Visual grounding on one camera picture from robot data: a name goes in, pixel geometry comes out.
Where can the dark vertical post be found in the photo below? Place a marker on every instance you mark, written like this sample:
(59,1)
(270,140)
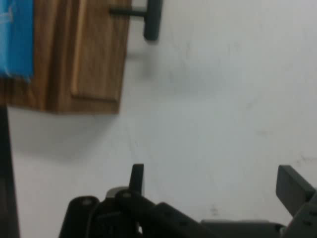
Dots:
(7,173)

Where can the wooden cabinet door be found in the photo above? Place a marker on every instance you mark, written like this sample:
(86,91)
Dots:
(81,54)

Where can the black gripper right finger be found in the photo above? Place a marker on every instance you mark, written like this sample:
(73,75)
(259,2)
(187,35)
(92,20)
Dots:
(294,191)

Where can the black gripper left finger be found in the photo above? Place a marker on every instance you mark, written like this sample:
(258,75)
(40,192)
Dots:
(138,205)

